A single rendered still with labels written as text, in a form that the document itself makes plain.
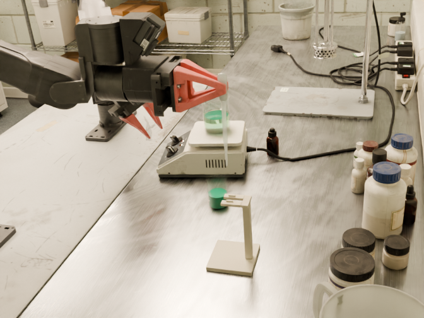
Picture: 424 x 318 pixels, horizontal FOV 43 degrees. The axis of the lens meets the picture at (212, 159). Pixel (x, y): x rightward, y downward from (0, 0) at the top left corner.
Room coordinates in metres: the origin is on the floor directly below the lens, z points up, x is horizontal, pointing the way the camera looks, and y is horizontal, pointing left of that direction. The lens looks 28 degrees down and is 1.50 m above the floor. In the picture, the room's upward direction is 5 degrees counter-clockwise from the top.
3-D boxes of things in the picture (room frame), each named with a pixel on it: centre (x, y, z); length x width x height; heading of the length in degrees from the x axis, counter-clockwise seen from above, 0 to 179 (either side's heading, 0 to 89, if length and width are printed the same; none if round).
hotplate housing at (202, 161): (1.10, 0.01, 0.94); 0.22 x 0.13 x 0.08; 81
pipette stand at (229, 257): (0.75, -0.02, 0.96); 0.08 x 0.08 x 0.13; 73
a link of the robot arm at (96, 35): (0.81, 0.17, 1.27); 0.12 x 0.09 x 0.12; 88
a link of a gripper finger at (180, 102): (0.77, 0.01, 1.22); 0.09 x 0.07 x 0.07; 73
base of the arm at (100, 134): (1.38, 0.27, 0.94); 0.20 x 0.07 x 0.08; 161
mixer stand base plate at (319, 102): (1.42, -0.32, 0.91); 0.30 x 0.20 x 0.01; 71
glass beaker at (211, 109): (1.11, -0.02, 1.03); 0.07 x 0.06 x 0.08; 130
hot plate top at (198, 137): (1.10, -0.02, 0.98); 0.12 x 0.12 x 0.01; 81
